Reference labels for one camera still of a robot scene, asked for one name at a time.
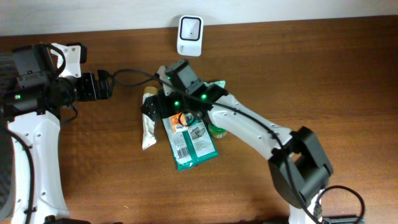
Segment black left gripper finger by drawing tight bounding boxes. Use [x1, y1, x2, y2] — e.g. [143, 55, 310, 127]
[97, 70, 110, 85]
[98, 83, 110, 100]

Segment orange small packet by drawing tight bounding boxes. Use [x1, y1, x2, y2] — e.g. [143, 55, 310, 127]
[169, 113, 188, 134]

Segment white tube with cork cap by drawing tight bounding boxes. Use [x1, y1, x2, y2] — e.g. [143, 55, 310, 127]
[142, 86, 158, 150]

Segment dark green wipes pack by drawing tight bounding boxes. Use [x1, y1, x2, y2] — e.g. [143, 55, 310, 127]
[162, 113, 219, 171]

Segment green lid jar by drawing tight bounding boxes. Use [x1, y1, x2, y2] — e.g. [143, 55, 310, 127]
[208, 124, 228, 139]

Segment light green small packet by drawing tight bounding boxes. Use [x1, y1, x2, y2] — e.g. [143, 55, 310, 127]
[204, 80, 226, 88]

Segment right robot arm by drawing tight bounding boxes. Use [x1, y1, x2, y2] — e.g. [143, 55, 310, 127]
[141, 60, 333, 223]

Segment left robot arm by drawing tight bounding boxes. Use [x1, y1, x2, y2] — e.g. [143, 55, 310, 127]
[1, 43, 109, 223]

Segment white barcode scanner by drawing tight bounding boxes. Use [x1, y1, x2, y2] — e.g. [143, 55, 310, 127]
[177, 15, 204, 57]

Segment black right camera cable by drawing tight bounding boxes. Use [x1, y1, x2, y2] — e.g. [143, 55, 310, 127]
[110, 68, 366, 224]

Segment black camera cable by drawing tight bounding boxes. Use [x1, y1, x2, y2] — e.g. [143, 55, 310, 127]
[110, 68, 366, 224]
[0, 124, 35, 224]

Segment black left camera cable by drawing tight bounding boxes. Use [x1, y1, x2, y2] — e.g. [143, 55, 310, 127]
[0, 124, 35, 224]

